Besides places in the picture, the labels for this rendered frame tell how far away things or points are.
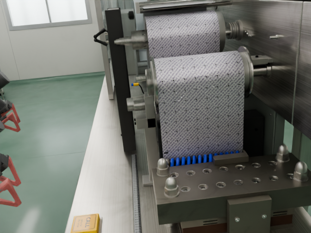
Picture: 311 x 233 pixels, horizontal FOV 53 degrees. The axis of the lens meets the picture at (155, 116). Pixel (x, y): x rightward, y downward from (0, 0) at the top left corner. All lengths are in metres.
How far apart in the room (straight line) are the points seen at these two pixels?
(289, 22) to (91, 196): 0.75
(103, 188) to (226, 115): 0.47
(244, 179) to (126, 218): 0.34
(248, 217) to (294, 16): 0.48
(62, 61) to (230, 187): 5.99
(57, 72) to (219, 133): 5.92
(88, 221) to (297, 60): 0.67
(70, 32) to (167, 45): 5.49
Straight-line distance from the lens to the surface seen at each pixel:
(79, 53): 6.52
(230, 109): 0.89
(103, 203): 1.01
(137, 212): 0.95
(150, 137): 0.97
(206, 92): 0.86
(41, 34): 6.61
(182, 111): 0.86
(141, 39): 1.09
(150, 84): 0.85
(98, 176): 1.14
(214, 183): 0.81
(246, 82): 0.89
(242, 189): 0.80
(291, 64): 0.84
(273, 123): 0.98
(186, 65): 0.85
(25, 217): 2.64
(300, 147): 1.21
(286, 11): 0.87
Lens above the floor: 1.49
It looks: 22 degrees down
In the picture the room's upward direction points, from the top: 5 degrees counter-clockwise
